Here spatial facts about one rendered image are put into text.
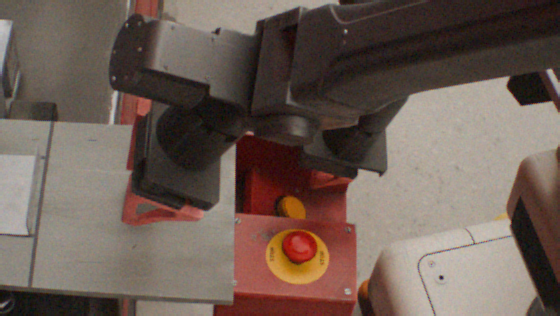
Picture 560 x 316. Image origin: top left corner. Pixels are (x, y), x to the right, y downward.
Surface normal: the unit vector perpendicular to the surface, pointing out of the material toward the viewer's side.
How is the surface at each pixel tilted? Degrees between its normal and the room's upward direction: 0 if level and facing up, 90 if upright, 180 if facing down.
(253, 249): 0
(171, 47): 37
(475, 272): 0
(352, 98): 104
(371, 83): 110
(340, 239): 0
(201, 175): 29
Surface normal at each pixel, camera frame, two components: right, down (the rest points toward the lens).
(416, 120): 0.11, -0.58
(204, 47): 0.51, -0.07
